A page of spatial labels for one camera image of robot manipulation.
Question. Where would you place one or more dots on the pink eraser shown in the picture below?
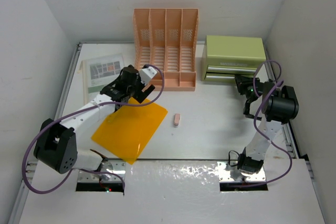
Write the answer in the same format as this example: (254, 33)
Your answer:
(177, 118)

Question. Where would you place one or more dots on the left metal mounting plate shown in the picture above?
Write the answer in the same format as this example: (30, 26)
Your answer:
(110, 172)

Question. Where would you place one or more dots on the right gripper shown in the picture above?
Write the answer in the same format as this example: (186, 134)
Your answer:
(242, 82)

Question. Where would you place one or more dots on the green metal drawer box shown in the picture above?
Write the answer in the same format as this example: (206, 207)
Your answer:
(225, 56)

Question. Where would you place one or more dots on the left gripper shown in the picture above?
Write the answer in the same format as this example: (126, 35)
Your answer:
(138, 95)

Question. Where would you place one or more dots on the clear mesh document pouch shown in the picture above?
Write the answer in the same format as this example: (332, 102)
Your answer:
(99, 72)

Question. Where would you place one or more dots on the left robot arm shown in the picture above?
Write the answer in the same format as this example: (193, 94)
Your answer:
(56, 143)

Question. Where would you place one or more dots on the pink plastic file organizer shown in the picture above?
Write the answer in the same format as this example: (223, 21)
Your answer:
(166, 38)

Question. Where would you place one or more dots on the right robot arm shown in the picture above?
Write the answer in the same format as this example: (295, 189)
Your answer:
(271, 105)

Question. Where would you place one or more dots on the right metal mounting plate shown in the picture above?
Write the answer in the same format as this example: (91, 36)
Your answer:
(228, 173)

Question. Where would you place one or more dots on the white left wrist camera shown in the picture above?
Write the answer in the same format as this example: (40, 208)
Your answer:
(147, 73)

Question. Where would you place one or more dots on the orange plastic clipboard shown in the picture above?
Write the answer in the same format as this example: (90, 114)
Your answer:
(125, 133)

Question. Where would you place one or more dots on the metal mounting plate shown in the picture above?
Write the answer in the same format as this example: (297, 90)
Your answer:
(110, 172)
(228, 173)

